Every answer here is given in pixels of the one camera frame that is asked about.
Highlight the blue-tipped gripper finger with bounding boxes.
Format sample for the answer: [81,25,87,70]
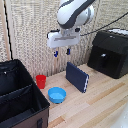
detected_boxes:
[53,48,59,58]
[65,46,72,56]

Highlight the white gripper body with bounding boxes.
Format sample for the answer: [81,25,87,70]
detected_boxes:
[46,28,82,50]

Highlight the black air fryer drawer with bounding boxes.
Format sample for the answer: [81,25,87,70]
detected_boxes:
[87,45,118,80]

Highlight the blue plastic bowl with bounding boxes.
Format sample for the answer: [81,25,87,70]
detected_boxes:
[47,86,67,105]

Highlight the navy blue book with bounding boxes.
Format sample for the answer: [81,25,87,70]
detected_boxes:
[65,61,90,94]

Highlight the red plastic cup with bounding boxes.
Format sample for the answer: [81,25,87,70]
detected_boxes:
[35,74,47,90]

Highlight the black fabric storage box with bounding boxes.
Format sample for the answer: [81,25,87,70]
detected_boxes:
[0,59,51,128]

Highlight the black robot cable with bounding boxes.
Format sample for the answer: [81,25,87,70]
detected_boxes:
[79,11,128,37]

